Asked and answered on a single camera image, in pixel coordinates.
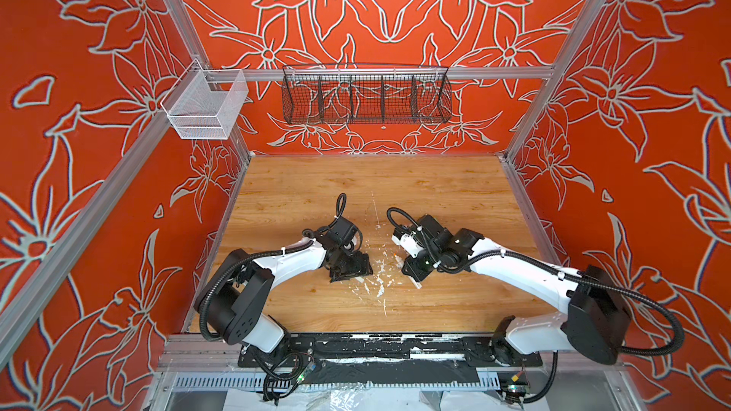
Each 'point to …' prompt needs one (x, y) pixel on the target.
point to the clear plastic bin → (205, 103)
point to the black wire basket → (366, 94)
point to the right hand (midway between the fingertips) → (400, 269)
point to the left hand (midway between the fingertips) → (363, 272)
